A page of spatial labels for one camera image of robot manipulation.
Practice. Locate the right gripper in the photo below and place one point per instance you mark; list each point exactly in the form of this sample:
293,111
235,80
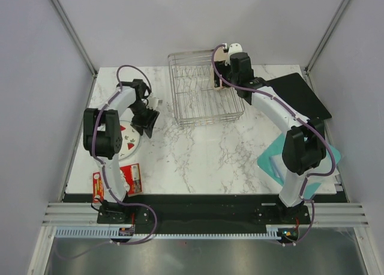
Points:
222,68

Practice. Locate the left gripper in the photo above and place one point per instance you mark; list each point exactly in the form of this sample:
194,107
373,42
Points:
140,125

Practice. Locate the pink and cream plate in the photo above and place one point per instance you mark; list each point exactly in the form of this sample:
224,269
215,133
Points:
220,57

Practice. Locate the watermelon pattern plate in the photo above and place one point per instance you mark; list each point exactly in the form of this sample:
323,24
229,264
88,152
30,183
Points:
130,140

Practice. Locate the metal wire dish rack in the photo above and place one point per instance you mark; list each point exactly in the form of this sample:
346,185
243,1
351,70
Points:
196,101

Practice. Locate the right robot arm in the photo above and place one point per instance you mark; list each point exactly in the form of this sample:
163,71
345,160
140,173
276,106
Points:
304,146

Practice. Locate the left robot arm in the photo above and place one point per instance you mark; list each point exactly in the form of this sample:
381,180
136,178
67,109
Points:
102,137

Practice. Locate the red instruction card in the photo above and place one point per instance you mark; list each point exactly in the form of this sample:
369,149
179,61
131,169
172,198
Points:
131,178

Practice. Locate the black square mat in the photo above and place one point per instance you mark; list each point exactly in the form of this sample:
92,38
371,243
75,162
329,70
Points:
293,89

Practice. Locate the teal cutting mat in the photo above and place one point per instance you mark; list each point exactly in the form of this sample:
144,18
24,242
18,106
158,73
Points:
276,148

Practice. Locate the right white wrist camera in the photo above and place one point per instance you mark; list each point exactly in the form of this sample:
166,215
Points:
230,49

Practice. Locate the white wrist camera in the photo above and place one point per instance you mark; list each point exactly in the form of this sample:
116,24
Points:
230,49
154,102

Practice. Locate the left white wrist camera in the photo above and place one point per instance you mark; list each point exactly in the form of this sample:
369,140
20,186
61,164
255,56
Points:
154,102

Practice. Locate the right aluminium frame post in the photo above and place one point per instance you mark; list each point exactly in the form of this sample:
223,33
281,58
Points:
331,27

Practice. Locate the aluminium frame post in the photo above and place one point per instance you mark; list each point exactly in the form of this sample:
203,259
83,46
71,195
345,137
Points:
68,26
331,27

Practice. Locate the white slotted cable duct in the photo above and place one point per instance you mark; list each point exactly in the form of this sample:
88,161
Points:
265,233

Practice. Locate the left aluminium frame post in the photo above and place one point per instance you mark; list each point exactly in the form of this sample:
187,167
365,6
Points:
68,26

